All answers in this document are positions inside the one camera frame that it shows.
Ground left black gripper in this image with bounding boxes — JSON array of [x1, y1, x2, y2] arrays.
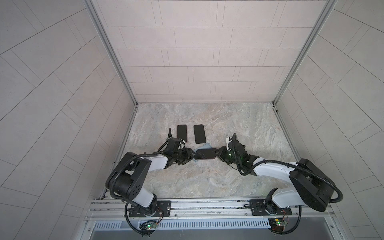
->
[[171, 148, 198, 165]]

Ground purple phone black screen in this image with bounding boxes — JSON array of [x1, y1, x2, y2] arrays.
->
[[177, 125, 188, 142]]

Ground light blue phone case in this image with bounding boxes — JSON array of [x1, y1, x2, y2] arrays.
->
[[194, 143, 213, 153]]

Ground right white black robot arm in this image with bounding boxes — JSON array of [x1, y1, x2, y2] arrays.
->
[[215, 136, 336, 215]]

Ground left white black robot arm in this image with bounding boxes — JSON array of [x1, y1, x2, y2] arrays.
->
[[105, 137, 196, 216]]

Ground left green circuit board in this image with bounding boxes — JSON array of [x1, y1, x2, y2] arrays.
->
[[140, 221, 159, 231]]

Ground green circuit board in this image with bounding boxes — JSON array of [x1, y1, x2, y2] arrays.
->
[[268, 218, 289, 233], [140, 221, 159, 231]]

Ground right green circuit board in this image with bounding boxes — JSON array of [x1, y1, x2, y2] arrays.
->
[[268, 218, 289, 233]]

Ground right black corrugated cable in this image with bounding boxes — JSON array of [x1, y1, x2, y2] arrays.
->
[[230, 133, 344, 204]]

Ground black corrugated cable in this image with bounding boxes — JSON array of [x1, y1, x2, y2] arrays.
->
[[230, 133, 344, 204], [107, 127, 187, 200]]

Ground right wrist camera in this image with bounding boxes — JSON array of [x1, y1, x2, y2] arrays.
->
[[226, 137, 233, 146]]

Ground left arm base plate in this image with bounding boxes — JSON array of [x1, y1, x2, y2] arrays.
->
[[128, 200, 171, 218]]

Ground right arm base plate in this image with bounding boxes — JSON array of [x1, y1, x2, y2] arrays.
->
[[249, 200, 292, 216]]

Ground left black corrugated cable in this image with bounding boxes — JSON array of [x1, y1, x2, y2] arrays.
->
[[107, 127, 187, 200]]

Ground aluminium mounting rail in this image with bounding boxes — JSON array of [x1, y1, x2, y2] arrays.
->
[[83, 196, 337, 223]]

